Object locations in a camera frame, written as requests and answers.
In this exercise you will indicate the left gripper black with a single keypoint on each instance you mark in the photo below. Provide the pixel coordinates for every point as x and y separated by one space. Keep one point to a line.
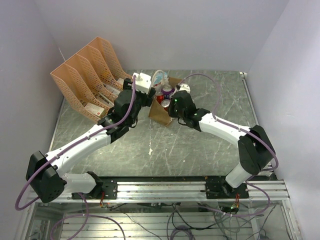
146 98

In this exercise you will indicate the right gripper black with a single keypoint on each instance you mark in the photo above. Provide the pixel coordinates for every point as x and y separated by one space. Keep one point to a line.
170 107

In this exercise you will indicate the purple soda can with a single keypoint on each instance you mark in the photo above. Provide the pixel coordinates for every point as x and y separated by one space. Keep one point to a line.
167 90

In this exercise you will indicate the canvas bag brown printed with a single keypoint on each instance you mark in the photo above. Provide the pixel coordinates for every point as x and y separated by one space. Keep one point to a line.
157 113

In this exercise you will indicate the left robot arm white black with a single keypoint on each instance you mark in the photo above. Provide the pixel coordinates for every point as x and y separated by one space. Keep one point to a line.
48 174

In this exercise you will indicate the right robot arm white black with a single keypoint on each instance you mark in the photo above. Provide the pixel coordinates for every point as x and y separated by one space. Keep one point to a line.
255 150

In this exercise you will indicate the red soda can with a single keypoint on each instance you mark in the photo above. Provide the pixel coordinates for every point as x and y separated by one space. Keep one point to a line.
159 96
165 104

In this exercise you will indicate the white red box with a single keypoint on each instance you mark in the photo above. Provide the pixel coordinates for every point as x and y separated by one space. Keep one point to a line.
95 110

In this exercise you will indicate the orange plastic file organizer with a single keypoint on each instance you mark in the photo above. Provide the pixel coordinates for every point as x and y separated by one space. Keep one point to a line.
93 72

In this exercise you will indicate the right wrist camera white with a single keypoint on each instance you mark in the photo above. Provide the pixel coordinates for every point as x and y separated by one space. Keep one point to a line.
183 87

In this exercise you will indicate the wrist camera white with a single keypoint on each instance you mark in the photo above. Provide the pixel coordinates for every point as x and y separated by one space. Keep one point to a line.
142 82
183 87

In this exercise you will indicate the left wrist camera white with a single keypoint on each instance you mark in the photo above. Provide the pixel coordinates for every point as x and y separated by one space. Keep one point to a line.
142 82

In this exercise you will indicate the aluminium mounting rail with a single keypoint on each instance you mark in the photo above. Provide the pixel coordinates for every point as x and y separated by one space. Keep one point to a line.
152 192

